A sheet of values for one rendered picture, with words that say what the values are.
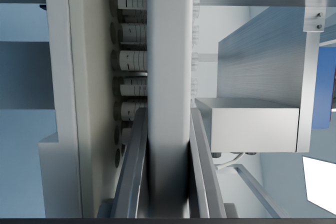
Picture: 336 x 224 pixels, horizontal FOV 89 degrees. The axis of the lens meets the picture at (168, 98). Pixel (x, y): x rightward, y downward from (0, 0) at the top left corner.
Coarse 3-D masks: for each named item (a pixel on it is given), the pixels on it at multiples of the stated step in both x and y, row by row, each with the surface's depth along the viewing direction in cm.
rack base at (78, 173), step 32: (64, 0) 7; (96, 0) 9; (64, 32) 7; (96, 32) 9; (64, 64) 7; (96, 64) 9; (64, 96) 8; (96, 96) 9; (64, 128) 8; (96, 128) 9; (64, 160) 8; (96, 160) 9; (64, 192) 8; (96, 192) 9
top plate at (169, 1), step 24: (168, 0) 7; (168, 24) 7; (168, 48) 7; (168, 72) 7; (168, 96) 8; (168, 120) 8; (168, 144) 8; (168, 168) 8; (168, 192) 8; (168, 216) 8
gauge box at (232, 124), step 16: (208, 112) 40; (224, 112) 38; (240, 112) 38; (256, 112) 38; (272, 112) 38; (288, 112) 38; (208, 128) 40; (224, 128) 39; (240, 128) 39; (256, 128) 39; (272, 128) 39; (288, 128) 39; (224, 144) 39; (240, 144) 39; (256, 144) 39; (272, 144) 39; (288, 144) 39
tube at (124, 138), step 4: (116, 128) 12; (120, 128) 12; (124, 128) 12; (128, 128) 12; (116, 132) 12; (120, 132) 12; (124, 132) 12; (128, 132) 12; (116, 136) 12; (120, 136) 12; (124, 136) 12; (128, 136) 12; (116, 140) 12; (120, 140) 12; (124, 140) 12
